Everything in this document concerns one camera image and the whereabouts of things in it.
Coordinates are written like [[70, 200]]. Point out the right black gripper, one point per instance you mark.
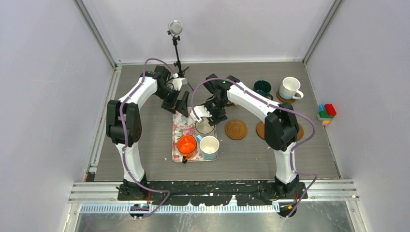
[[215, 119]]

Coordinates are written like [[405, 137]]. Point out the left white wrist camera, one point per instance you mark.
[[178, 82]]

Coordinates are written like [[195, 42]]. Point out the white mug brown rim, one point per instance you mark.
[[204, 127]]

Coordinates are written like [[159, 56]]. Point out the microphone on black tripod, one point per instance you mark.
[[175, 28]]

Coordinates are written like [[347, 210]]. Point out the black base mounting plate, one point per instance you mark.
[[209, 193]]

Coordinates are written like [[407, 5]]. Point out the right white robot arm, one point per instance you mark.
[[280, 126]]

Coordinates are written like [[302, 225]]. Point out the floral serving tray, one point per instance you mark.
[[186, 126]]

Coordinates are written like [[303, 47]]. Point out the white light blue mug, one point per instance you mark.
[[209, 146]]

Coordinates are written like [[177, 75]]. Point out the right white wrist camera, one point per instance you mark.
[[198, 113]]

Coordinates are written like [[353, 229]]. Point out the colourful toy block stack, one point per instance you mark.
[[326, 113]]

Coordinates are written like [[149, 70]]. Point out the dark green mug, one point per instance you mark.
[[263, 88]]

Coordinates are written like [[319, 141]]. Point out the orange mug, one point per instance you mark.
[[187, 146]]

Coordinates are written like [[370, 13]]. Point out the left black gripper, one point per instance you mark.
[[181, 105]]

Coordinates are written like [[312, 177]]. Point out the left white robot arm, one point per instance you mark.
[[124, 127]]

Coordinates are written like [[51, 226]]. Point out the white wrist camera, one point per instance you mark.
[[178, 82], [198, 113]]

